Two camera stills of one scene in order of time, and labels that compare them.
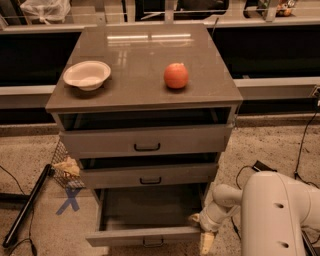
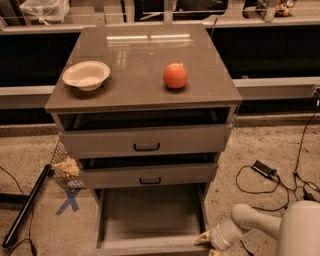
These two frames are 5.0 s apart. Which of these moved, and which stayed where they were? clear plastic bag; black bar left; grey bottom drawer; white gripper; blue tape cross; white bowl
Moved: white gripper; grey bottom drawer
Stayed: clear plastic bag; black bar left; blue tape cross; white bowl
